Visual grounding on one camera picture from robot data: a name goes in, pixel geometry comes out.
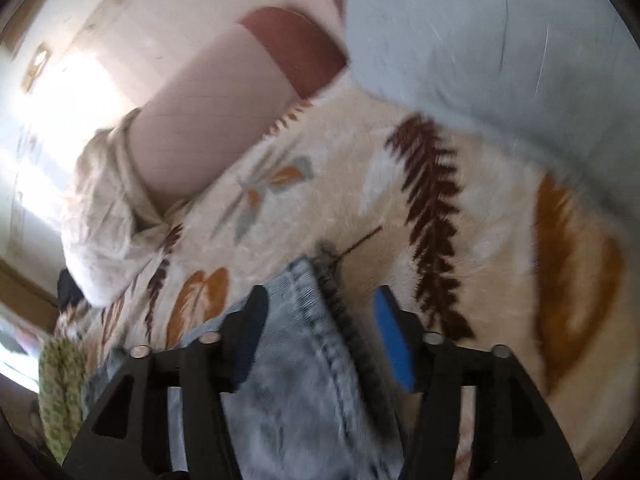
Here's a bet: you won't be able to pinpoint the washed blue denim pants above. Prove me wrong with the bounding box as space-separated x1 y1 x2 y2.
84 254 409 480

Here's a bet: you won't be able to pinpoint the green patterned cloth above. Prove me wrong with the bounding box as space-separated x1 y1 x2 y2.
38 337 86 465

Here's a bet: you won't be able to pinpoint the dark cloth item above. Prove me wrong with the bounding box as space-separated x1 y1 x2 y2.
56 269 88 312

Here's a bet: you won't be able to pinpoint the leaf-patterned beige blanket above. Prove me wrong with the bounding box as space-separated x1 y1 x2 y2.
56 80 639 479

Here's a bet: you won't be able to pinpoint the crumpled beige floral cloth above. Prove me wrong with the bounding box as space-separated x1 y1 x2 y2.
61 108 189 308

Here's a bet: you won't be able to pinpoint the pink maroon bolster cushion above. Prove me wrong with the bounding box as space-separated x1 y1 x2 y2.
128 6 346 212

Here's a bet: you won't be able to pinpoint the light blue pillow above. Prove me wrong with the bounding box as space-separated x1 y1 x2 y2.
346 0 639 198

